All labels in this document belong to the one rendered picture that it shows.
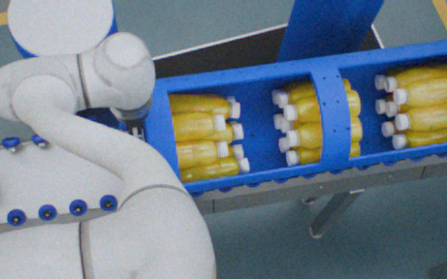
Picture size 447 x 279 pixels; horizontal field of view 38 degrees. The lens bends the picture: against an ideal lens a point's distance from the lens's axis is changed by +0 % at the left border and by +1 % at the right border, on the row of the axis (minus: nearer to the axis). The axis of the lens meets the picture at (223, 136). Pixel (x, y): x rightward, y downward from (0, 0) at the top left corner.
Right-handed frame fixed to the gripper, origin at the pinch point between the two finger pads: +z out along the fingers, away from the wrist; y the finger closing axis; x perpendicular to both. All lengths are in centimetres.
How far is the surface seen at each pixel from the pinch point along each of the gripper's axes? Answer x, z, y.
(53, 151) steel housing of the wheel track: -21.8, 23.3, -9.3
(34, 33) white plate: -22.2, 12.3, -39.0
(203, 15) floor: 39, 116, -103
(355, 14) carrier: 74, 34, -45
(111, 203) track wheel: -8.3, 19.2, 8.7
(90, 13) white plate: -7.1, 12.3, -43.2
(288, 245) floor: 54, 116, 9
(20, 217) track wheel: -30.5, 19.0, 8.5
